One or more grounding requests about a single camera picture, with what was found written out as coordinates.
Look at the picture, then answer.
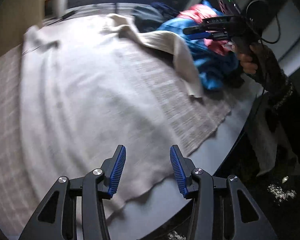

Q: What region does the person's right hand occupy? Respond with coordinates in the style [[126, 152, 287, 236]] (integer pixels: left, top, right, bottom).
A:
[[236, 42, 264, 75]]

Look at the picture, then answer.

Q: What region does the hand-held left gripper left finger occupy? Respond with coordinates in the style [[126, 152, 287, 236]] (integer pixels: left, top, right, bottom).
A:
[[19, 144, 127, 240]]

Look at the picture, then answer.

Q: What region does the person's right forearm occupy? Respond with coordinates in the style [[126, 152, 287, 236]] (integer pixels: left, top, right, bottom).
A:
[[252, 44, 294, 110]]

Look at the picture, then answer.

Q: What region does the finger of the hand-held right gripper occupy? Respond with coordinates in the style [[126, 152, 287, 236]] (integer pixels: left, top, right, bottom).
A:
[[183, 25, 208, 35], [189, 31, 228, 40]]

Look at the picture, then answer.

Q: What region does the dark navy garment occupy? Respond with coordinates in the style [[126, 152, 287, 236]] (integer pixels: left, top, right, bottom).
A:
[[151, 2, 180, 18]]

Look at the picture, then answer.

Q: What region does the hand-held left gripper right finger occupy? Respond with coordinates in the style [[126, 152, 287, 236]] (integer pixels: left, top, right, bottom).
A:
[[169, 144, 278, 240]]

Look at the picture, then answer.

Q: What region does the pink plaid blanket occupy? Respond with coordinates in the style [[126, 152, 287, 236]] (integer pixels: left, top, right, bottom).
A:
[[0, 14, 232, 238]]

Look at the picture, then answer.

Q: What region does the round black object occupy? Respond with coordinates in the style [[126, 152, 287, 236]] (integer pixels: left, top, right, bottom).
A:
[[246, 0, 272, 33]]

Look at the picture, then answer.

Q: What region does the light oak board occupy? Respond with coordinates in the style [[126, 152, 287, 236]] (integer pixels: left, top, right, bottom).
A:
[[0, 0, 47, 53]]

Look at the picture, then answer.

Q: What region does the blue jacket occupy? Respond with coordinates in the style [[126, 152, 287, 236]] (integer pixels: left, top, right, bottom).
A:
[[156, 0, 240, 90]]

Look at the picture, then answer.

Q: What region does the cream knit sweater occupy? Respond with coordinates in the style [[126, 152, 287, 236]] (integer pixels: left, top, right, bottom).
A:
[[20, 14, 204, 220]]

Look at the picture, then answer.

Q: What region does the pink garment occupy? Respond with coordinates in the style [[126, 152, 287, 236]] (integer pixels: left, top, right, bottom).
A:
[[177, 4, 237, 55]]

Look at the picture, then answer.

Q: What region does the dark grey garment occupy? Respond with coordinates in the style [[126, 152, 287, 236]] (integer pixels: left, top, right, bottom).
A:
[[132, 5, 165, 33]]

